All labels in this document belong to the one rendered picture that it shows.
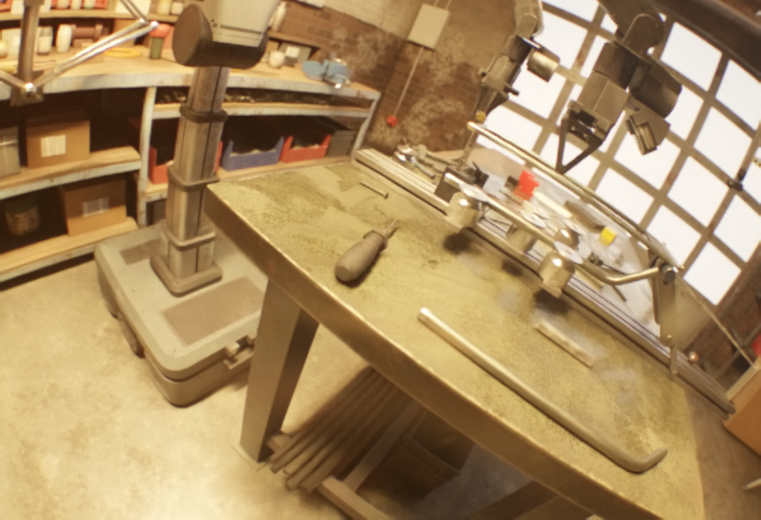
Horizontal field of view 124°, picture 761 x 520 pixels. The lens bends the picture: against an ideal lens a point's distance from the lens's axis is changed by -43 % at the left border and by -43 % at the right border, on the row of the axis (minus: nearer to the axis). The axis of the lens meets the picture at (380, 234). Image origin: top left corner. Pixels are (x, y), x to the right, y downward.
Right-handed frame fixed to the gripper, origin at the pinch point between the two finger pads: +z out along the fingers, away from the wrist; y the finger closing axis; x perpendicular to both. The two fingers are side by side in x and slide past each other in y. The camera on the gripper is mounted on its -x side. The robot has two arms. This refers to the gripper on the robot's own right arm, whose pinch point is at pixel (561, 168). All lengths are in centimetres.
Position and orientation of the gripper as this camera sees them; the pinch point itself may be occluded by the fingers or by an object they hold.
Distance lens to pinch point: 52.9
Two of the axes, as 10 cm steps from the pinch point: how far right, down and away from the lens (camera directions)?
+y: 5.4, -2.3, 8.1
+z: -3.7, 8.0, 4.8
